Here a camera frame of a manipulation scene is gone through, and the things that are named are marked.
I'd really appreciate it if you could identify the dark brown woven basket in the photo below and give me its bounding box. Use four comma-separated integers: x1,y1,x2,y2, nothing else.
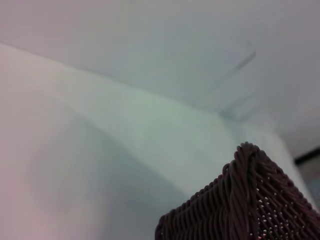
154,141,320,240

